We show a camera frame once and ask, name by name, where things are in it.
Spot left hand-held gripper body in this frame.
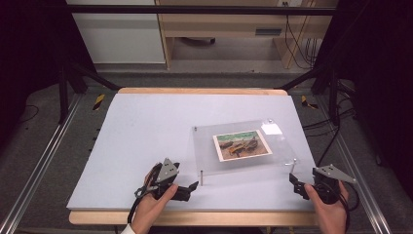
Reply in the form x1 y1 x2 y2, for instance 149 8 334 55
146 158 181 201

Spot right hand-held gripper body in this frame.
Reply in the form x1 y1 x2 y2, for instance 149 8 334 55
312 164 357 206

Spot clear acrylic photo frame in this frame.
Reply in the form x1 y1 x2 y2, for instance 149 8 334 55
191 118 298 187

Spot boats picture card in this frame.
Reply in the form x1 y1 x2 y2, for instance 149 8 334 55
212 129 274 163

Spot person's left hand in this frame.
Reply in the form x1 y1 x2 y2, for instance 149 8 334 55
131 183 179 232

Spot person's right hand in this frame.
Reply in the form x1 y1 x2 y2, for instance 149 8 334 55
304 179 350 234

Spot wooden table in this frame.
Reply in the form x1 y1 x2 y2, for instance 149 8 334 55
68 87 320 227

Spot white board sheet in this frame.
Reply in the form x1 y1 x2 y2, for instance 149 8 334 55
66 93 318 212

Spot yellow clamp right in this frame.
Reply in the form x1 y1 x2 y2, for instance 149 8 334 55
300 95 319 110

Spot yellow clamp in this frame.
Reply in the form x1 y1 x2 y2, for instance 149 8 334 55
300 95 319 110
92 93 106 111

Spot black metal stand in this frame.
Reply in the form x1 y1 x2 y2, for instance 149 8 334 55
57 61 122 125
278 64 341 126

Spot yellow clamp left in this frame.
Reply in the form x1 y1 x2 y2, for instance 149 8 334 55
92 93 106 111

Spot black curtain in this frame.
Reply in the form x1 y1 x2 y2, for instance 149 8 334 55
0 0 95 147
319 0 413 200

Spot white cabinet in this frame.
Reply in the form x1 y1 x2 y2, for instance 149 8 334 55
65 0 167 64

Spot grey desk label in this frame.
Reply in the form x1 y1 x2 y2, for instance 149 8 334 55
254 28 282 37

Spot wooden desk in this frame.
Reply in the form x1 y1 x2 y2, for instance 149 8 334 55
155 0 339 70

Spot aluminium rail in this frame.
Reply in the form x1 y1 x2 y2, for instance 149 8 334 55
316 96 393 234
0 94 83 234

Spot black floor cables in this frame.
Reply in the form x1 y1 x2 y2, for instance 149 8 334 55
301 81 358 168

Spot right hand-held gripper black cable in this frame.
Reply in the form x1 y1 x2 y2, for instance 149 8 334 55
316 180 360 234

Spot hand-held gripper black cable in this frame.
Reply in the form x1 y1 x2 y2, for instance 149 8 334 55
316 180 360 234
127 162 163 225

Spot left hand-held gripper black cable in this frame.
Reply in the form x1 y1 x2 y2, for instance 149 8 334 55
127 162 163 225

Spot black hanging desk cables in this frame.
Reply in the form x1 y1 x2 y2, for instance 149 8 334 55
282 1 319 70

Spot thin black floor cable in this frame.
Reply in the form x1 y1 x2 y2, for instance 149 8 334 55
19 104 40 124

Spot black horizontal frame bar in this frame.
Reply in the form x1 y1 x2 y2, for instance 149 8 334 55
64 4 337 17

